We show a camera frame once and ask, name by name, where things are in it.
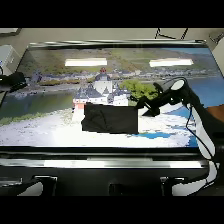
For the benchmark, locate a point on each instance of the silver frame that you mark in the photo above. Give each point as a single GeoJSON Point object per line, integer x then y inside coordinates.
{"type": "Point", "coordinates": [100, 163]}

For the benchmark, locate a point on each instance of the black garment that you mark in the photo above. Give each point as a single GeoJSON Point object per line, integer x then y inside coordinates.
{"type": "Point", "coordinates": [110, 118]}

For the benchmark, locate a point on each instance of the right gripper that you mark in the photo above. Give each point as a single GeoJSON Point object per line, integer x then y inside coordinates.
{"type": "Point", "coordinates": [150, 104]}

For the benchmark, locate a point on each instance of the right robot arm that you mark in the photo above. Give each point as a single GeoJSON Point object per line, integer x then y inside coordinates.
{"type": "Point", "coordinates": [203, 123]}

